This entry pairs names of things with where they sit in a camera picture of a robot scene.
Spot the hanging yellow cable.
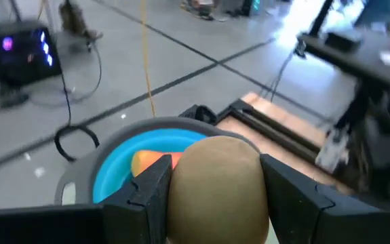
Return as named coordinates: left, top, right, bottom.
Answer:
left=139, top=0, right=157, bottom=118

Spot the red-orange toy mango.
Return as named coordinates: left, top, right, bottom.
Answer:
left=130, top=149, right=184, bottom=178

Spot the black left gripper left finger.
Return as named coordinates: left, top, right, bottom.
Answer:
left=0, top=154, right=174, bottom=244

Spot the brown toy kiwi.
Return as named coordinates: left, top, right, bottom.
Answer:
left=166, top=135, right=271, bottom=244

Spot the black coiled cable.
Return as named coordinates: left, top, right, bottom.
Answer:
left=53, top=69, right=101, bottom=163

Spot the black computer with teal light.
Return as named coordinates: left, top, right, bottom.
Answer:
left=240, top=0, right=262, bottom=15

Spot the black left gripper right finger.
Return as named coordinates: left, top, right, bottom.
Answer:
left=259, top=152, right=390, bottom=244

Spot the brown bag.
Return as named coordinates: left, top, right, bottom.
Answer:
left=58, top=0, right=104, bottom=44

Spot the black computer with purple light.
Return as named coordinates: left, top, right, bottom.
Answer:
left=0, top=20, right=63, bottom=88

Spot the black work table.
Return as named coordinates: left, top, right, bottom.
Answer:
left=295, top=29, right=390, bottom=89

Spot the blue collapsible bowl grey rim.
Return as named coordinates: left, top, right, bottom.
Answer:
left=53, top=116, right=260, bottom=207

